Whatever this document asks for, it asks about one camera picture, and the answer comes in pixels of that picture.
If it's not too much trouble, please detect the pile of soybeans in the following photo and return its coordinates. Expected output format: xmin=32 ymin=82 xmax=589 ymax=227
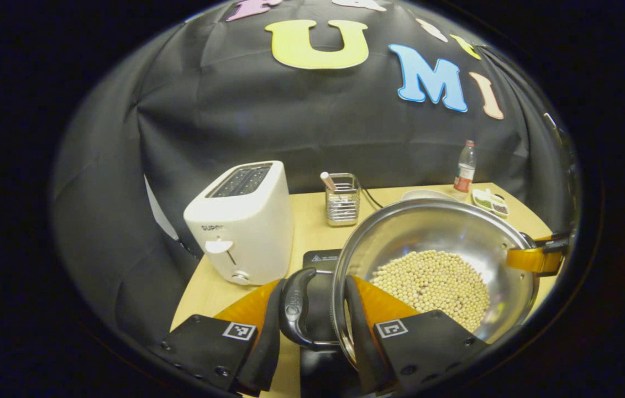
xmin=370 ymin=250 xmax=491 ymax=333

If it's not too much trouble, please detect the black power cable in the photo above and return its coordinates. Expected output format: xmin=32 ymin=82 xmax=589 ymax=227
xmin=361 ymin=188 xmax=385 ymax=211

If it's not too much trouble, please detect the black induction cooktop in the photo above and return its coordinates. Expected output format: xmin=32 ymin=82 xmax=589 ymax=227
xmin=298 ymin=249 xmax=365 ymax=398

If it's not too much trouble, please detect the white divided dish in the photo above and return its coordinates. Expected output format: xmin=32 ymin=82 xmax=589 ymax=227
xmin=471 ymin=188 xmax=510 ymax=218

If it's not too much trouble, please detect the black backdrop cloth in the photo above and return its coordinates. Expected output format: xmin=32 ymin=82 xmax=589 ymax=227
xmin=50 ymin=0 xmax=581 ymax=354

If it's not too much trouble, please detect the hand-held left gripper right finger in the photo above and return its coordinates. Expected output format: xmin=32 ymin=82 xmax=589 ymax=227
xmin=344 ymin=275 xmax=490 ymax=396

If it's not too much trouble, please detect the stainless steel pot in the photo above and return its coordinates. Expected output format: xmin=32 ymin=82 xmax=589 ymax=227
xmin=278 ymin=199 xmax=542 ymax=371

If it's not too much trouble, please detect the clear plastic water bottle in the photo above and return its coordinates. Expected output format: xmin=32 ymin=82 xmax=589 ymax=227
xmin=452 ymin=140 xmax=477 ymax=201

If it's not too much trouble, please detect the clear utensil holder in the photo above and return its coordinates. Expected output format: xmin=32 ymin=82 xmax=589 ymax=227
xmin=325 ymin=173 xmax=361 ymax=227

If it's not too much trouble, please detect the white round plate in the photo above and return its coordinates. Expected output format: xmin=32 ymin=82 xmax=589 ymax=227
xmin=401 ymin=190 xmax=459 ymax=203

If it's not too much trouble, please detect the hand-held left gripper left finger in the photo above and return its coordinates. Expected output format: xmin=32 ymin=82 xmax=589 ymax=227
xmin=160 ymin=278 xmax=286 ymax=397

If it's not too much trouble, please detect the white toaster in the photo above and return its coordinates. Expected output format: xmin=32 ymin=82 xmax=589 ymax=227
xmin=183 ymin=160 xmax=295 ymax=286

